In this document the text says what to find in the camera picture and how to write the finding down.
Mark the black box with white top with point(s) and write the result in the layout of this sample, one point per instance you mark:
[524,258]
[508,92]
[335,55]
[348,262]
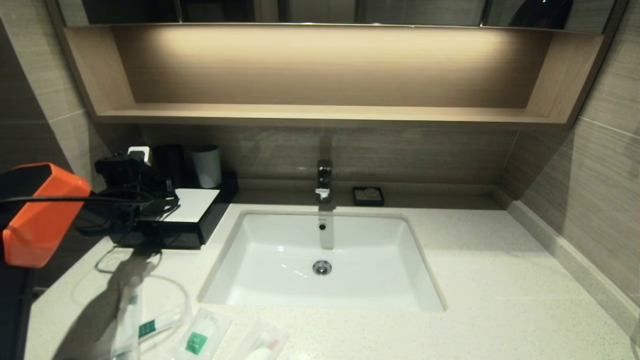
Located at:
[195,205]

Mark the round beige soap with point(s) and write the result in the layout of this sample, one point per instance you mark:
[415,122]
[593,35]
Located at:
[371,193]

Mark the clear sachet with green label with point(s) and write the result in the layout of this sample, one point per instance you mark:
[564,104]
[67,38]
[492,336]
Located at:
[200,335]

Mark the chrome faucet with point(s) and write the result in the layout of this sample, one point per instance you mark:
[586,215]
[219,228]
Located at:
[324,180]

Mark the wooden wall shelf niche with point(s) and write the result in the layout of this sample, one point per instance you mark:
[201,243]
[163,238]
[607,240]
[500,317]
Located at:
[320,75]

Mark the chrome sink drain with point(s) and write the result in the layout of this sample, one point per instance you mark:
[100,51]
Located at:
[322,268]

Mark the toothbrush in clear wrapper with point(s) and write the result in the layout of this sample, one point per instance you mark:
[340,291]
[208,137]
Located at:
[127,325]

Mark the mirror cabinet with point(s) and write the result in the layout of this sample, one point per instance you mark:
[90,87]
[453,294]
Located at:
[320,11]

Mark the white sink basin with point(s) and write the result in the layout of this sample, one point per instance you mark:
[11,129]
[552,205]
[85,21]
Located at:
[280,270]

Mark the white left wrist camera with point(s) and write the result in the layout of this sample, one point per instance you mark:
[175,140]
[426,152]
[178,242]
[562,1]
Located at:
[140,152]

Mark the white cup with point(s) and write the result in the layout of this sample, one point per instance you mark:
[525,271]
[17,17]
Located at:
[206,167]

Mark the black cup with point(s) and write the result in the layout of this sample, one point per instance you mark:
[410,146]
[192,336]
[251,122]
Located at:
[172,165]

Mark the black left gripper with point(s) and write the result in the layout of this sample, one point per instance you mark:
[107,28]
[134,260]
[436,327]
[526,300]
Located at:
[120,175]

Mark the clear sachet with pink item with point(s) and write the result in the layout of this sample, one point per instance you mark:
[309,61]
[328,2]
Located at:
[262,342]

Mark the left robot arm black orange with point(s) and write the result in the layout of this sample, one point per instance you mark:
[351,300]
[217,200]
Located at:
[45,220]

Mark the toothbrush wrapper with green label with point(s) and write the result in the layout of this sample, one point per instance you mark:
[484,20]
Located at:
[165,320]

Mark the black soap dish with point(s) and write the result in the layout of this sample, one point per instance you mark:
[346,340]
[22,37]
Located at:
[356,200]

